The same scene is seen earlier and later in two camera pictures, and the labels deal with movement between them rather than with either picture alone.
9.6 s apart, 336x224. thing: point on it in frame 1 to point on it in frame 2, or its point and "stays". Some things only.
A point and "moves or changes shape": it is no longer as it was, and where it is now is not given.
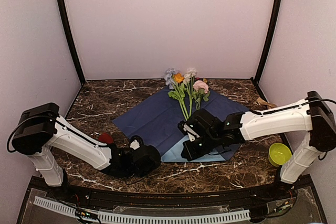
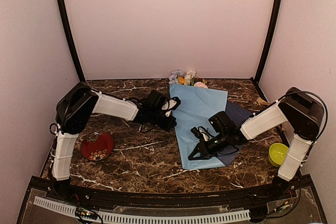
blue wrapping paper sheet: (214, 126) moves or changes shape
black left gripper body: (142, 172) to (154, 119)
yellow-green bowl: (279, 154) stays
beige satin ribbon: (261, 102) stays
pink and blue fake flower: (201, 87) to (176, 74)
